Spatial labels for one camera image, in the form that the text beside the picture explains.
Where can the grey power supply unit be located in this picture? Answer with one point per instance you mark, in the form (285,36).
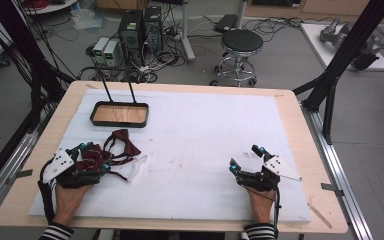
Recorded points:
(111,53)
(100,48)

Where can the person's left hand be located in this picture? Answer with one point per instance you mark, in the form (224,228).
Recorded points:
(67,203)

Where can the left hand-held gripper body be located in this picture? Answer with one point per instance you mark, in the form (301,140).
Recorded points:
(58,165)

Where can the aluminium rail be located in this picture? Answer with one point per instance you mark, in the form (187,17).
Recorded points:
(3,173)
(340,173)

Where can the person's right hand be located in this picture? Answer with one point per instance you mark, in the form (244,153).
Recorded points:
(262,206)

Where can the white floor board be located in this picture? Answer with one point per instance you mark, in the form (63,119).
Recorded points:
(316,40)

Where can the thin wooden stick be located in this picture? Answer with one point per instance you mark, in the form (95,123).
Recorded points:
(320,215)

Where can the black rack with wooden tray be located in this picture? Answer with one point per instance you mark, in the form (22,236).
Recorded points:
(119,114)

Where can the small black computer tower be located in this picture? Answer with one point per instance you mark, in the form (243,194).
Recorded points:
(153,28)

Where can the striped dark red bow tie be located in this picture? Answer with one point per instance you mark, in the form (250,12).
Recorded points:
(91,158)

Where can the white round table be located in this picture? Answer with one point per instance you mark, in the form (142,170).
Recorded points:
(53,6)

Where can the white foam mat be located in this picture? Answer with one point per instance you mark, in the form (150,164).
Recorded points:
(186,150)

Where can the large black computer tower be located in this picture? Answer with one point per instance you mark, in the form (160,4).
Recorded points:
(131,33)

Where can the clear plastic bag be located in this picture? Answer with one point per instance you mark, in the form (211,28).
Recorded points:
(86,18)

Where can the plain dark red bow tie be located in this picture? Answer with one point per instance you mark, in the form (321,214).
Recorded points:
(126,146)

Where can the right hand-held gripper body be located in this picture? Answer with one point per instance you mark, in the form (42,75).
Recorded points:
(273,166)

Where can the grey table leg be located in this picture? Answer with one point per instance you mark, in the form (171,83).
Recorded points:
(186,40)

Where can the black round stool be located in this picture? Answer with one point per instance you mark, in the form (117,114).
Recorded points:
(241,40)

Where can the black flat box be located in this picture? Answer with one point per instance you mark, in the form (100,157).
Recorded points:
(226,22)

